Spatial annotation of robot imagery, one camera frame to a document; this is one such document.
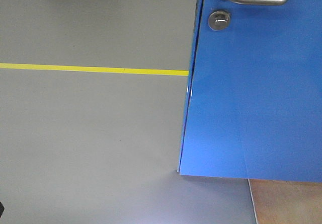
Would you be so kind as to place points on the black object at edge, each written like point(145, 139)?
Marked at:
point(1, 209)

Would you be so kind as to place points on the blue door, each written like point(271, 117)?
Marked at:
point(253, 106)

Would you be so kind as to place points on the silver lock cylinder rosette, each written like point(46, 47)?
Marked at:
point(219, 20)

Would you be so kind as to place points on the plywood base platform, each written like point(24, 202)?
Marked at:
point(286, 201)

